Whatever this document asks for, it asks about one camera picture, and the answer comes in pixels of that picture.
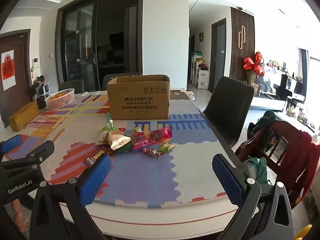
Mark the large dark grey chair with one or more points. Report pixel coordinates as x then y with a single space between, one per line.
227 105

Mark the white intercom panel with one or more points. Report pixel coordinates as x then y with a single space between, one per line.
36 63

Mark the brown cardboard box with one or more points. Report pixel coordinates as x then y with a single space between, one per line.
137 100

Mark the dark glass sliding door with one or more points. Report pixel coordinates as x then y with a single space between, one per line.
82 42

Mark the purple snack packet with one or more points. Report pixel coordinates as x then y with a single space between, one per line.
90 161

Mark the grey interior door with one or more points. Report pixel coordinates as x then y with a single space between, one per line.
220 55

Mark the black plush toy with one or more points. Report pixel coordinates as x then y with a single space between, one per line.
36 86

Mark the white toy storage shelf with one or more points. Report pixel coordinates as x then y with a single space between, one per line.
201 76

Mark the pale green candy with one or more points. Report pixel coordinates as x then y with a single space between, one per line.
137 129

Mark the small wall picture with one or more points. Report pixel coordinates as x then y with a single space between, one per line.
201 37

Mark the red and white door poster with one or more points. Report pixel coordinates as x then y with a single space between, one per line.
8 70

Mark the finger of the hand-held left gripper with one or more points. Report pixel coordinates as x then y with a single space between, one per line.
11 143
37 152

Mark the brown candy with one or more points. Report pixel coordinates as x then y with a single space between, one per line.
152 153

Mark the white plastic basket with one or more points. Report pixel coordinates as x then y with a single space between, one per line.
60 103

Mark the white snack packet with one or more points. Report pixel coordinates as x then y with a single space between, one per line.
102 137

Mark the magenta snack packet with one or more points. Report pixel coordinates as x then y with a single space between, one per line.
138 140

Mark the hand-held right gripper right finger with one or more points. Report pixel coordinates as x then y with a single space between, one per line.
228 182

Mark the yellow object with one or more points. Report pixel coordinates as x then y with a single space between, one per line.
303 233

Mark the yellow green candy packet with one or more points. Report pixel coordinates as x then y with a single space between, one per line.
166 148

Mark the dark green snack packet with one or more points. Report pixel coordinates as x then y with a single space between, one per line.
126 148

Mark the red foil balloons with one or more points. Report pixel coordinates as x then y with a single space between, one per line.
253 63

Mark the teal cloth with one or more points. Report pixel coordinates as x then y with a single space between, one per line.
258 170

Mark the green lollipop candy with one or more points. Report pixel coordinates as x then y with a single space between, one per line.
109 126

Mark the beige snack packet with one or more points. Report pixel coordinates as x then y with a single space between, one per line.
117 140

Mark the small red snack packet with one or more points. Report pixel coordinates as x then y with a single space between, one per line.
121 130

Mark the yellow woven tissue box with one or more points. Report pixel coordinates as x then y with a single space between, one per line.
23 116

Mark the pile of oranges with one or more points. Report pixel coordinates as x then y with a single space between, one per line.
58 95

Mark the wooden high chair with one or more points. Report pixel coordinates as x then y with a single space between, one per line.
272 152

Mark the red clear snack packet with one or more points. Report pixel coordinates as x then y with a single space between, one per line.
160 135

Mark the red cloth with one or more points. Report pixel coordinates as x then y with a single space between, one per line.
300 160

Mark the dark bag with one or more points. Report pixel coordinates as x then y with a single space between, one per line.
261 125

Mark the brown entrance door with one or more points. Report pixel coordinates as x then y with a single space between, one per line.
21 80

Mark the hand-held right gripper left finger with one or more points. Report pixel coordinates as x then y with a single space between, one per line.
96 180

